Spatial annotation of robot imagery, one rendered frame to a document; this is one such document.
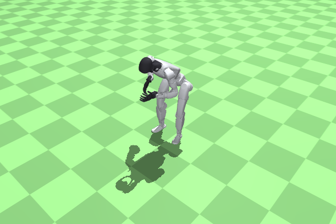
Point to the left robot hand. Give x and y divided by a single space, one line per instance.
148 97

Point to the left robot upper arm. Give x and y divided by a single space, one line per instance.
170 77

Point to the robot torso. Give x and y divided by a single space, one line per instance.
179 77

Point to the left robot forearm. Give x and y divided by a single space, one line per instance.
167 94

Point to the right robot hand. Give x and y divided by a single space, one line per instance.
148 80

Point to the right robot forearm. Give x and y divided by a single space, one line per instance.
149 73

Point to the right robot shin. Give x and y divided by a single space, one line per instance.
161 116

